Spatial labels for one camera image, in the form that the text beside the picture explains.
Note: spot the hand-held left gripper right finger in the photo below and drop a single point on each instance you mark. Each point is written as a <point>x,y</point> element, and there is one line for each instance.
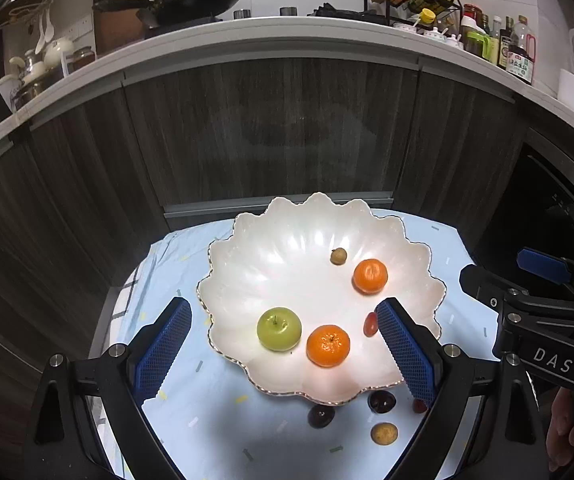
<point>407,350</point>

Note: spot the white spoon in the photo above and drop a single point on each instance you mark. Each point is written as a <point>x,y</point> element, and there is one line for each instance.
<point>44,30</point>

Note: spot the tan longan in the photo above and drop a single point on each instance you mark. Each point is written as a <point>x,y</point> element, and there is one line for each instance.
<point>338,256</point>
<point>383,433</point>

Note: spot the dark built-in appliance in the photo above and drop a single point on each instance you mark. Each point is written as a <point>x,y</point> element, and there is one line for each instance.
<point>542,200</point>

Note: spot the light blue patterned cloth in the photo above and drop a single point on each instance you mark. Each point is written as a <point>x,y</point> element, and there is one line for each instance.
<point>217,425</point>

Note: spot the orange mandarin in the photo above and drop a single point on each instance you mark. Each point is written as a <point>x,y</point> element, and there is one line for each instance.
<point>328,345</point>
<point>370,276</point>

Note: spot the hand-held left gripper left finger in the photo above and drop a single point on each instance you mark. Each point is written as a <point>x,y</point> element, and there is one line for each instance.
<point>164,345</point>

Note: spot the white cup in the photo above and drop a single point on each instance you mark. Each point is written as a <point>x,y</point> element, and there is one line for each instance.
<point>8,94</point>

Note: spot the white teapot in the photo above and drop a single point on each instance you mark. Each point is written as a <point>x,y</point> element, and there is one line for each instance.
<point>58,52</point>

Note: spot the green bottle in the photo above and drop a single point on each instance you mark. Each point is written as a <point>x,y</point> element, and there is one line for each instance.
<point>479,42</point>

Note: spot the wooden cutting board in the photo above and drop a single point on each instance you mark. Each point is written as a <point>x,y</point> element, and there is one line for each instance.
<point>117,30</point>

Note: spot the dark red grape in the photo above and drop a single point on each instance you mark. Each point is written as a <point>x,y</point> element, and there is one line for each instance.
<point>370,324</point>
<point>321,416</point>
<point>382,402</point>
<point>419,405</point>

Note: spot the black wok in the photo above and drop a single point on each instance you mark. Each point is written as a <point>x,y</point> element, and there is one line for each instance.
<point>197,2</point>

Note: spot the large labelled sauce bottle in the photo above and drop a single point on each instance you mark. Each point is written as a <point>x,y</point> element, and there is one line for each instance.
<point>521,57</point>

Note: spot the green apple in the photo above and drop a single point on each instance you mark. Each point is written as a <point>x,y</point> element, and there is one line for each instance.
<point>279,329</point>

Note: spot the metal kettle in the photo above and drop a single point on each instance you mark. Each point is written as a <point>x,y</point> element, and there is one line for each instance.
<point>29,70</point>

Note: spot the dark glass bottle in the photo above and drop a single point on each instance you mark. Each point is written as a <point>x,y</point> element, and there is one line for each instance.
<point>505,42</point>

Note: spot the dark wood kitchen cabinet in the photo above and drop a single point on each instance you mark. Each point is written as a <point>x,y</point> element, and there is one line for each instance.
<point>267,125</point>

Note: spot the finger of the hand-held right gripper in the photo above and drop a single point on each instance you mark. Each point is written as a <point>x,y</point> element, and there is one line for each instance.
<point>542,264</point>
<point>484,282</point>

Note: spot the white scalloped bowl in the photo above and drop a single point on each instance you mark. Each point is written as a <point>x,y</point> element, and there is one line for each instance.
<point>287,270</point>

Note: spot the glass jar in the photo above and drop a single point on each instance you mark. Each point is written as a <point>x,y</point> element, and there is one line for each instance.
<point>83,59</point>

